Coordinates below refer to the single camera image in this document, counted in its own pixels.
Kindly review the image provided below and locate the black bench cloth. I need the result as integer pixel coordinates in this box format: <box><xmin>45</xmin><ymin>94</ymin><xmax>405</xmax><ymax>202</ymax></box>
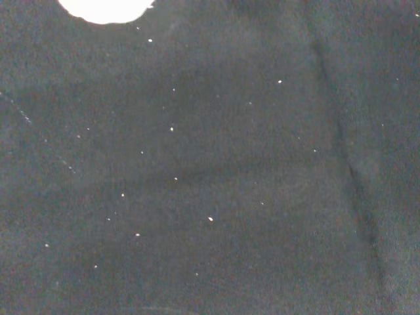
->
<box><xmin>0</xmin><ymin>0</ymin><xmax>420</xmax><ymax>315</ymax></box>

